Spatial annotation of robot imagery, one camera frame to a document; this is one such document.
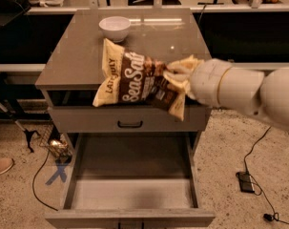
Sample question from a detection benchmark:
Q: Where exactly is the grey drawer cabinet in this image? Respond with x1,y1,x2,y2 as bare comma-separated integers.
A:
34,7,223,229

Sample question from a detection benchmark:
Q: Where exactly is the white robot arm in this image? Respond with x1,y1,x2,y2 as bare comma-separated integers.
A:
163,56,289,131

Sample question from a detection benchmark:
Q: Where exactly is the black cable right floor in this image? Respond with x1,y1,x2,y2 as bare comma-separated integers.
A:
242,126,289,228

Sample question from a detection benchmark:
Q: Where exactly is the black tripod leg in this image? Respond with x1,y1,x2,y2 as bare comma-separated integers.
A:
0,75,40,153

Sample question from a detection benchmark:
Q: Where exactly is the black drawer handle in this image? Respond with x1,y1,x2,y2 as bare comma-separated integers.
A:
117,120,143,129

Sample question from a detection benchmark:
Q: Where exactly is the open grey middle drawer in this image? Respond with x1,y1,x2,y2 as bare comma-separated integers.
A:
46,133,215,229

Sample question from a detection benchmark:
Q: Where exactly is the wire basket with shiny object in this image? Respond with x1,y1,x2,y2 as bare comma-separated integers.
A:
39,124,72,158

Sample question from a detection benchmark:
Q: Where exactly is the black power adapter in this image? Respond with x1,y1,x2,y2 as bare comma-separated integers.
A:
236,172,255,194

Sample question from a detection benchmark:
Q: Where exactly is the blue tape cross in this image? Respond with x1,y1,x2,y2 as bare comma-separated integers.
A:
46,158,71,185

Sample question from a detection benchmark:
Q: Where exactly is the tan shoe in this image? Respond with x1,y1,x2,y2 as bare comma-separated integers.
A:
0,157,14,175

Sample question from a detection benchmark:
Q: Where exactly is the white ceramic bowl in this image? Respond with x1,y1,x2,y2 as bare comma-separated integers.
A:
99,16,131,43

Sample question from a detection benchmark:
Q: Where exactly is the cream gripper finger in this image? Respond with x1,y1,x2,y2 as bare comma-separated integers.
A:
166,61,185,73
163,73,186,90

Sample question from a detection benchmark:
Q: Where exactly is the black cable floor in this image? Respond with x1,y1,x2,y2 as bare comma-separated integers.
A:
242,126,289,228
31,148,59,212

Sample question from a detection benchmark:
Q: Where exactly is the brown sea salt chip bag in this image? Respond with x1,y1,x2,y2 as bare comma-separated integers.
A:
93,39,185,121

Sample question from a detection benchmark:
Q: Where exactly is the black cable left floor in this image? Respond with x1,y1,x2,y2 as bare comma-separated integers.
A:
31,148,59,212

